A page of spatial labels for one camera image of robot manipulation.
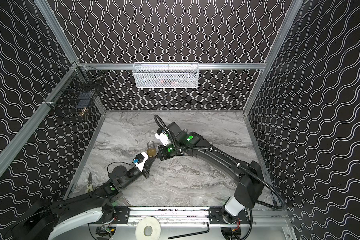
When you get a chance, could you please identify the black corrugated cable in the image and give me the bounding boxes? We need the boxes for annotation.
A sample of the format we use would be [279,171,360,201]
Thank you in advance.
[153,114,288,211]

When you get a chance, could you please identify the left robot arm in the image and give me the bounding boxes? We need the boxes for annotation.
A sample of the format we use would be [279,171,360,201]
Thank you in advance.
[9,154,156,240]

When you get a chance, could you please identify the white tape roll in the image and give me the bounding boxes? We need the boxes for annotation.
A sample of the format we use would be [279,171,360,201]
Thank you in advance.
[135,217,161,240]

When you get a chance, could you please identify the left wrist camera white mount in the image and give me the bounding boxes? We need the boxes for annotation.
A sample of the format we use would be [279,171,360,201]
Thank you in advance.
[133,152,149,172]

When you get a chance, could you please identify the brass padlock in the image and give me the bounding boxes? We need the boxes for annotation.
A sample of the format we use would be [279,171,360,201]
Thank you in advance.
[147,141,157,158]

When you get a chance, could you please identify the black wire wall basket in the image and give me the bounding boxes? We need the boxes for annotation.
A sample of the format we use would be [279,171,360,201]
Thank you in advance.
[48,66,106,122]

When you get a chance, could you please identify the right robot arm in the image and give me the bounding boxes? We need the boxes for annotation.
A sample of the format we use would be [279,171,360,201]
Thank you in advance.
[155,123,265,217]

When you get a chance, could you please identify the white mesh wall basket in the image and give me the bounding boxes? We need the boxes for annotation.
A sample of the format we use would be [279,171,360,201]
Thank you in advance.
[132,62,200,89]

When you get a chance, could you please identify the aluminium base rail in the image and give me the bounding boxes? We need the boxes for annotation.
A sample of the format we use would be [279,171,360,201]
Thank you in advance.
[47,206,289,227]

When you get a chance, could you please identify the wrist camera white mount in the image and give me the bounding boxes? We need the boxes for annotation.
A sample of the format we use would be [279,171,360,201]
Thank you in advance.
[133,152,149,172]
[155,129,171,146]

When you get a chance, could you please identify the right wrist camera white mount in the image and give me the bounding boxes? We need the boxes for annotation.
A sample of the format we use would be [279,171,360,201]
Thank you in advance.
[155,129,171,146]

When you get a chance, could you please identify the black hex key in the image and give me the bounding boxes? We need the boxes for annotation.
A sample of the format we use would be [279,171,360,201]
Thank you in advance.
[168,222,210,240]

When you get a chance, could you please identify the beige handled scissors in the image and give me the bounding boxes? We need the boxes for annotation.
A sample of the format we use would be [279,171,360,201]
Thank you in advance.
[86,173,94,193]

